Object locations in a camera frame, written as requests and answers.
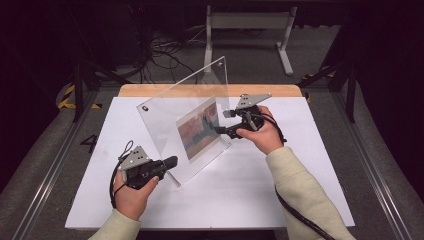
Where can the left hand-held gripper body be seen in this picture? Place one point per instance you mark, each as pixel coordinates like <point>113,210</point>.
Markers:
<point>133,159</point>

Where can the clear acrylic photo frame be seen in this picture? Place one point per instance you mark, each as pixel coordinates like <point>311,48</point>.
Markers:
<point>166,126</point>

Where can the wooden table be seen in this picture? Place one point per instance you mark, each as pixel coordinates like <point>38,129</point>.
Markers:
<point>140,90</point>

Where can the white table board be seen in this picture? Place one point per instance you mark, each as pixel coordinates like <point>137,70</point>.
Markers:
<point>233,193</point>

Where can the white metal stand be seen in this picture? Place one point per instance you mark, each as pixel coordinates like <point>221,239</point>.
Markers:
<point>250,20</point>

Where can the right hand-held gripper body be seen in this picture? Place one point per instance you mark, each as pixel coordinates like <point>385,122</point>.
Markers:
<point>251,100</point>

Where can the yellow black floor tape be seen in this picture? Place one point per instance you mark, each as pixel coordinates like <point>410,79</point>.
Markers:
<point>68,95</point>

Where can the printed photo card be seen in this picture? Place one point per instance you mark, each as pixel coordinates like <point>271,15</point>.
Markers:
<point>196,133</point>

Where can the black tripod stand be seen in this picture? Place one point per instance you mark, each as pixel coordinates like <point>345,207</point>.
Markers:
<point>78,93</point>
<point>350,96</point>

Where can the aluminium floor rail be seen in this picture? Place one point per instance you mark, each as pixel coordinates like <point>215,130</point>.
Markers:
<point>383,193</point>
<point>50,176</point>

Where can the person's right hand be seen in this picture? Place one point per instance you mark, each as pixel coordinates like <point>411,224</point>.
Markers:
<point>268,136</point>

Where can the metal frame pin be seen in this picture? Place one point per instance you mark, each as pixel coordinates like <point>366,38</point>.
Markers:
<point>175,179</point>

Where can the person's left hand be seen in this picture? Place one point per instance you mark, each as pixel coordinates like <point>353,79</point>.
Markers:
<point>131,200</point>

